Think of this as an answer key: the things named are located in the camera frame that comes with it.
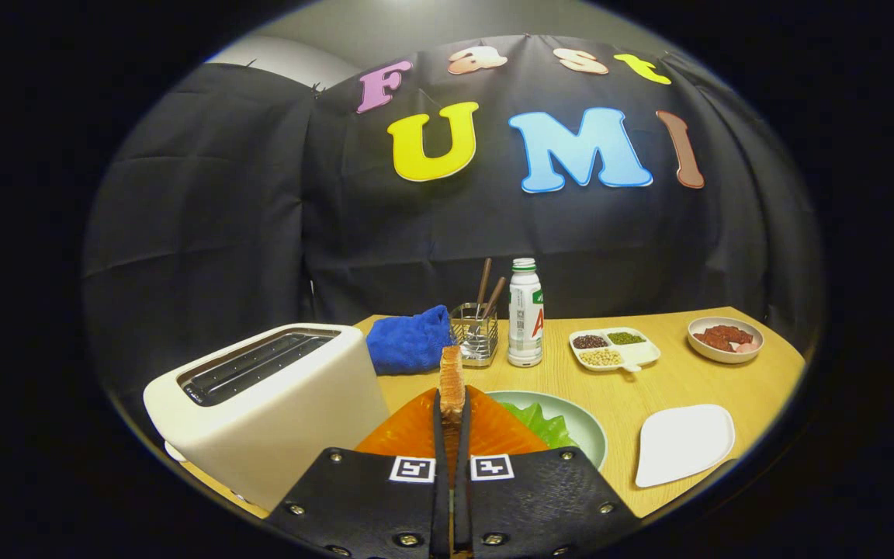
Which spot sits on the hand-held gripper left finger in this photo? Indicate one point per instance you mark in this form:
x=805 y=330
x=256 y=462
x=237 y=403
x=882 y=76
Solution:
x=362 y=505

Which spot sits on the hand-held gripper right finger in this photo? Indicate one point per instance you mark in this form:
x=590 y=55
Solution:
x=540 y=505

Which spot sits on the green lettuce leaf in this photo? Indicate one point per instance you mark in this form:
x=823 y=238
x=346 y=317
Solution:
x=548 y=427

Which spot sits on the toasted bread slice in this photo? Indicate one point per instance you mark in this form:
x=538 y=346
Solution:
x=452 y=380

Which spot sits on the pale green round plate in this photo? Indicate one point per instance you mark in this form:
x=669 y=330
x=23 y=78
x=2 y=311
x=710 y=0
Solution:
x=587 y=427

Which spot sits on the cream white toaster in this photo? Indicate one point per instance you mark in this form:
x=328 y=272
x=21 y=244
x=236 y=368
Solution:
x=284 y=435

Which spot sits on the white square plate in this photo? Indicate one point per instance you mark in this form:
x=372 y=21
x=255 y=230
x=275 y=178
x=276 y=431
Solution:
x=684 y=446

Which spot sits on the pile of yellow soybeans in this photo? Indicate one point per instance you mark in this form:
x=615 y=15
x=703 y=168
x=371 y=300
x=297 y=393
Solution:
x=601 y=357

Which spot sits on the blue towel cloth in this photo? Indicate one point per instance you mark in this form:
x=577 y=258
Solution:
x=408 y=341

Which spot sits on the pile of dark red beans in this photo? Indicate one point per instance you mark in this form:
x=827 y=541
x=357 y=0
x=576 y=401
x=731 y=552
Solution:
x=590 y=341

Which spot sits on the metal mesh utensil holder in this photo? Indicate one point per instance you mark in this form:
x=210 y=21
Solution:
x=478 y=343

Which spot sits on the white divided dish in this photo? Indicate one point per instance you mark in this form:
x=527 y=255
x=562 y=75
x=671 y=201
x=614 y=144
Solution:
x=639 y=355

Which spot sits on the white plastic drink bottle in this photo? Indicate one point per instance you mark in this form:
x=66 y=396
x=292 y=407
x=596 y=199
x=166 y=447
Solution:
x=524 y=326

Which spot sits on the pile of green beans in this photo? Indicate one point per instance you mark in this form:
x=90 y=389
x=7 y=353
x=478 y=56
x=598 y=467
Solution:
x=626 y=338

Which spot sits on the cream round bowl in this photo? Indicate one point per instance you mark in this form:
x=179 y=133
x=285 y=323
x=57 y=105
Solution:
x=715 y=357

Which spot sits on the red meat slices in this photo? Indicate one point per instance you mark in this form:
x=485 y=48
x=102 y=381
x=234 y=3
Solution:
x=721 y=337

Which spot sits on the pink ham slice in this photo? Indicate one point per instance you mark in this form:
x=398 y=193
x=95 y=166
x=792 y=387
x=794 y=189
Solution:
x=747 y=348

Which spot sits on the black backdrop cloth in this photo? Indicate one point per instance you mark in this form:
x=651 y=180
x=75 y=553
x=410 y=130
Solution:
x=222 y=194

